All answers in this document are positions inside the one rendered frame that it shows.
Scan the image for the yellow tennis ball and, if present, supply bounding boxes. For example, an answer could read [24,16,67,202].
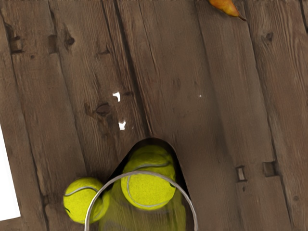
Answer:
[120,172,177,211]
[63,177,111,225]
[122,153,176,180]
[129,144,173,159]

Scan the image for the clear ball can, metal rim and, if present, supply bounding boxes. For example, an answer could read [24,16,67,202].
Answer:
[84,137,199,231]

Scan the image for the orange yellow pear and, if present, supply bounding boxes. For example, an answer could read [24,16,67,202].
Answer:
[207,0,247,22]

